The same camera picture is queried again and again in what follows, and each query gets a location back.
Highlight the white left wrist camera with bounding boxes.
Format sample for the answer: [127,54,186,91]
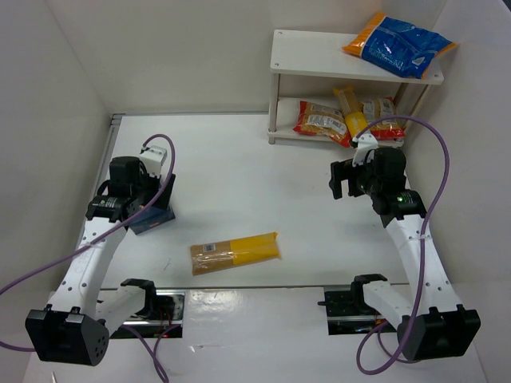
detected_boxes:
[139,145,168,179]

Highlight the blue orange pasta bag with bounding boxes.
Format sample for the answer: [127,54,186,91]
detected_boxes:
[342,12,457,79]

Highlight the yellow spaghetti pack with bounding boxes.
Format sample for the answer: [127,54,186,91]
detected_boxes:
[333,87,368,138]
[190,232,280,276]

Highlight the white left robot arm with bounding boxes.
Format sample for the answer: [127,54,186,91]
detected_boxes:
[25,147,174,366]

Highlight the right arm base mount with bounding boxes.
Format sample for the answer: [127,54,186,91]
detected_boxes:
[317,285,384,335]

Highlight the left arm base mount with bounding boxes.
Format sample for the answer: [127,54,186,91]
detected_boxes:
[123,289,185,340]

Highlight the white two-tier shelf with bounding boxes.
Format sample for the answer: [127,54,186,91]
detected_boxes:
[267,30,444,144]

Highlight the red pasta bag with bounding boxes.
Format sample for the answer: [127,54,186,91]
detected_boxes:
[360,97,405,140]
[293,101,351,148]

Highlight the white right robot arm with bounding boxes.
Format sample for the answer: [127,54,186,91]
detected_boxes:
[329,148,481,361]

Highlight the red pasta bag right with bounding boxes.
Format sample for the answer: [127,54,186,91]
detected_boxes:
[360,97,405,140]

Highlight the red pasta bag left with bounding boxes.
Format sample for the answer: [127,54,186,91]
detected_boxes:
[293,101,351,148]

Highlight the metal table edge rail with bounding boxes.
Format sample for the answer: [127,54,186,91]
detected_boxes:
[63,113,127,290]

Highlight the blue Barilla pasta box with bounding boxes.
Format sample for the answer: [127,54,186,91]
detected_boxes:
[129,205,176,235]

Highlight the yellow spaghetti pack on table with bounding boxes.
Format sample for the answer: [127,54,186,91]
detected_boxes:
[190,232,280,276]

